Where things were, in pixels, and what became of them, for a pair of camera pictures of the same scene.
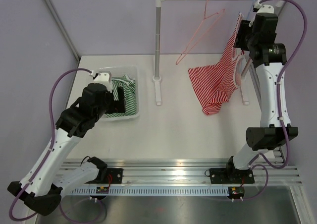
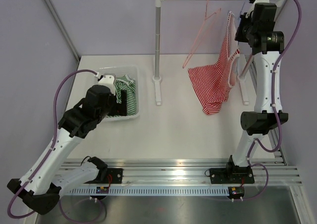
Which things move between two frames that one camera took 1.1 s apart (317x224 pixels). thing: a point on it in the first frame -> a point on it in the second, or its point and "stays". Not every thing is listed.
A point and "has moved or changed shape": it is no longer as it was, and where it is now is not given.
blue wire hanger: x=251 y=6 has moved or changed shape
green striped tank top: x=128 y=84 stays
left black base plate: x=116 y=174 stays
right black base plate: x=231 y=176 stays
